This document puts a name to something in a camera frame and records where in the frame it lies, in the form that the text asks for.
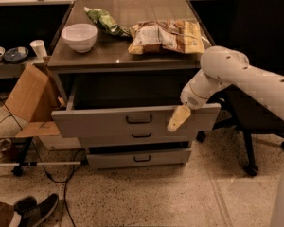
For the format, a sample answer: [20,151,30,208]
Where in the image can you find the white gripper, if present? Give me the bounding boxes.
[167,69,229,132]

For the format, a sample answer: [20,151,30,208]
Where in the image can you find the grey top drawer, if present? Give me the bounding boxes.
[52,77,220,138]

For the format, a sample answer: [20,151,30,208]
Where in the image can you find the grey drawer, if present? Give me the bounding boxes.
[52,77,220,138]
[86,148,191,169]
[79,133,196,148]

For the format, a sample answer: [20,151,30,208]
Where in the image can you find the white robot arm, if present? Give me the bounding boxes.
[168,46,284,227]

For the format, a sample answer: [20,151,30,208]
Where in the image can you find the grey middle drawer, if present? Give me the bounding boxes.
[79,133,196,148]

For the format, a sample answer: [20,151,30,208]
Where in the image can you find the grey bottom drawer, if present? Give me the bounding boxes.
[86,148,191,169]

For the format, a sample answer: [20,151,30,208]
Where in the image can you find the grey drawer cabinet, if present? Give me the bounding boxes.
[46,0,221,170]

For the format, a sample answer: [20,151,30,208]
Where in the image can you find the brown snack bag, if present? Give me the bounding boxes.
[128,19,204,55]

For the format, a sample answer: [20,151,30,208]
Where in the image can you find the green chip bag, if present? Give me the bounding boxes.
[84,7,132,37]

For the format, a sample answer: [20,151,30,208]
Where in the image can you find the white ceramic bowl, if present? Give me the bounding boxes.
[61,24,98,53]

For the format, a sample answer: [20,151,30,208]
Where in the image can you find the black office chair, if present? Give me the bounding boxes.
[191,0,284,176]

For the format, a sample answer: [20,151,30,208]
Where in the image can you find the brown cardboard box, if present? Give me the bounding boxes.
[5,62,65,138]

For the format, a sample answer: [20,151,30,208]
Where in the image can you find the white paper cup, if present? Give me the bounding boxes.
[30,40,47,59]

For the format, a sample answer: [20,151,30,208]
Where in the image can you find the black white stand bar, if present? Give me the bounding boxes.
[0,137,83,176]

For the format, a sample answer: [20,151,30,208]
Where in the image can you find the black sneaker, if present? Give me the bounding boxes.
[19,194,59,227]
[14,196,37,214]

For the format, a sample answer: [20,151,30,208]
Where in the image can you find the brown trouser leg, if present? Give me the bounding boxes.
[0,201,14,227]

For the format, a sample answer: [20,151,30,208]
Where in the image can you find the black floor cable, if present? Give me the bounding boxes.
[0,93,86,227]

